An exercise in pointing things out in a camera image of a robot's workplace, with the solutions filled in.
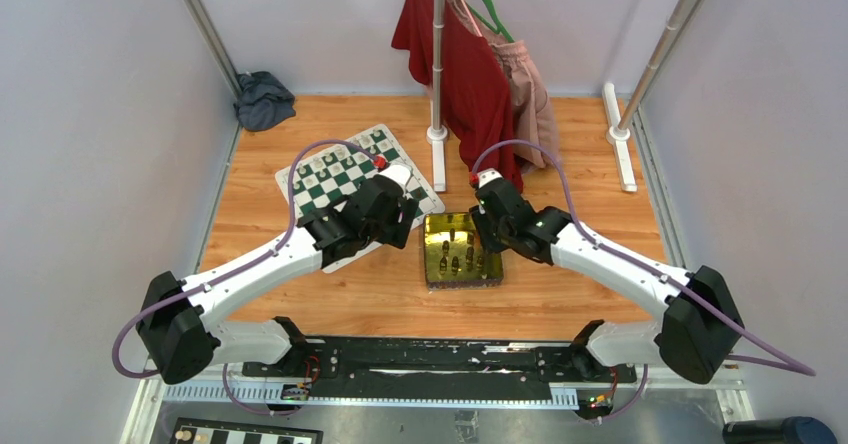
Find green white chess mat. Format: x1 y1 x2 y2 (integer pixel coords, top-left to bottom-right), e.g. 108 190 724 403
274 123 446 275

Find yellow metal tin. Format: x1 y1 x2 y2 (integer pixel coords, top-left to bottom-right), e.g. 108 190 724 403
423 213 504 291

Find white clothes rack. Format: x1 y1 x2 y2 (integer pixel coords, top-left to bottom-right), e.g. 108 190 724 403
425 0 639 194

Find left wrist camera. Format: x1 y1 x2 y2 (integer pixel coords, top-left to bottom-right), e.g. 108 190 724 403
378 164 413 189

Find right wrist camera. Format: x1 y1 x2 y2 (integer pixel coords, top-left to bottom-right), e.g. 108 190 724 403
475 168 503 189

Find red t-shirt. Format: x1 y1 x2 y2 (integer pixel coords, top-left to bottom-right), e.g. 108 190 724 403
391 0 514 168

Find green clothes hanger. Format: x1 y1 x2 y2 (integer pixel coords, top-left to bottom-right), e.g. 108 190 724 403
468 0 514 43

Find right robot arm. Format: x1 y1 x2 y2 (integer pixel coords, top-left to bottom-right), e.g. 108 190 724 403
470 169 742 384

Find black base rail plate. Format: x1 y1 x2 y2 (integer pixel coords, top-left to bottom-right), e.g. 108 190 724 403
240 336 637 401

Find dark blue crumpled cloth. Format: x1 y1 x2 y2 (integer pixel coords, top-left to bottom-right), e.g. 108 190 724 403
234 71 296 132

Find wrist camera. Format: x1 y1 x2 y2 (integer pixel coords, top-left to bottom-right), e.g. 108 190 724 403
378 164 413 189
475 168 503 189

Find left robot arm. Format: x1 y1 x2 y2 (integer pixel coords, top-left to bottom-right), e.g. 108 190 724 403
131 165 418 384

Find dark blue bottle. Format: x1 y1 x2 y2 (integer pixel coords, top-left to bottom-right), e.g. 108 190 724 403
722 416 838 444

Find pink shorts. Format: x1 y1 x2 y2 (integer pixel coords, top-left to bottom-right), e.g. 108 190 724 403
446 0 560 163

